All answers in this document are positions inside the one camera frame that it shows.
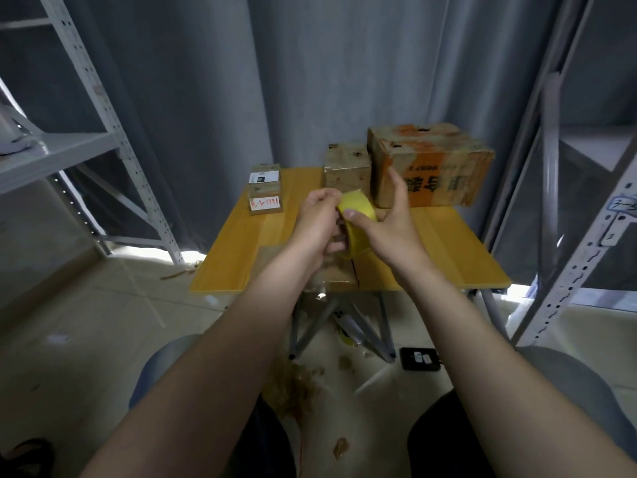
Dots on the person's right hand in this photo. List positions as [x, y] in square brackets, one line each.
[398, 234]

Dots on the person's left hand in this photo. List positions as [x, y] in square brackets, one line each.
[316, 226]

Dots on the yellow tape roll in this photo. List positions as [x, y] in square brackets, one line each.
[356, 209]

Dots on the small cardboard box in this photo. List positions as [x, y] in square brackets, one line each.
[338, 275]

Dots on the long white-labelled cardboard box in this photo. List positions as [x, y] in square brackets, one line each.
[265, 189]

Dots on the medium brown cardboard box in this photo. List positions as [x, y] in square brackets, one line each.
[346, 166]

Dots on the large orange print cardboard box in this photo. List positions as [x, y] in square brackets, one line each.
[438, 159]

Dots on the person's right forearm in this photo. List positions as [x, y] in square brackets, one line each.
[518, 383]

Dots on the person's left forearm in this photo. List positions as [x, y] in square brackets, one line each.
[209, 383]

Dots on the tape scraps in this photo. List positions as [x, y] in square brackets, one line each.
[294, 388]

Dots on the person's right leg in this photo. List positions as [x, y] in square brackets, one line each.
[577, 393]

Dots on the yellow wooden table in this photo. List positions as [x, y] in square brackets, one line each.
[234, 249]

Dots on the black power adapter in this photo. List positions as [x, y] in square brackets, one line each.
[419, 358]

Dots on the grey curtain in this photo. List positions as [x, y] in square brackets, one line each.
[299, 74]

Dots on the grey metal shelf unit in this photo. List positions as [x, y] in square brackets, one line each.
[70, 144]
[587, 184]

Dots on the black sandal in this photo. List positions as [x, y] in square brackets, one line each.
[25, 458]

